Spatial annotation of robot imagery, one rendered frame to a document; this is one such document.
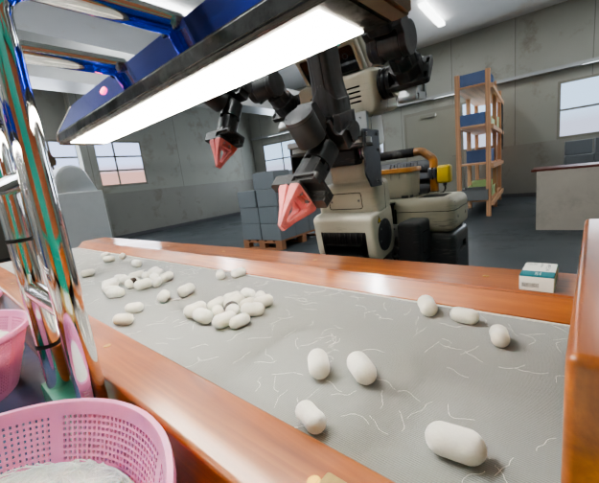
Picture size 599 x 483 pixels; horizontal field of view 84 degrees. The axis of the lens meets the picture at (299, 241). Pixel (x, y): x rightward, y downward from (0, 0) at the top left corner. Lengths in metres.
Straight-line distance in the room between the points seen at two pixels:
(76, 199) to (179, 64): 7.22
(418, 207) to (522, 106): 7.50
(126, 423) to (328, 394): 0.17
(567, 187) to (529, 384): 4.54
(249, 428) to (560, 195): 4.72
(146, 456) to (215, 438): 0.06
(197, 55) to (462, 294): 0.42
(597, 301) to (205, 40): 0.32
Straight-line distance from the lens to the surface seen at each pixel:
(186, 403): 0.31
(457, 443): 0.27
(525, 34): 8.93
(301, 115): 0.62
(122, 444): 0.34
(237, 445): 0.26
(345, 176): 1.12
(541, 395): 0.35
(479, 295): 0.50
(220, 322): 0.48
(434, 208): 1.26
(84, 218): 7.58
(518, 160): 8.64
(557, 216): 4.90
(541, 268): 0.53
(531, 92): 8.72
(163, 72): 0.40
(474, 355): 0.39
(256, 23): 0.29
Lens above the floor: 0.93
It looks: 11 degrees down
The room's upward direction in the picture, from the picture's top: 7 degrees counter-clockwise
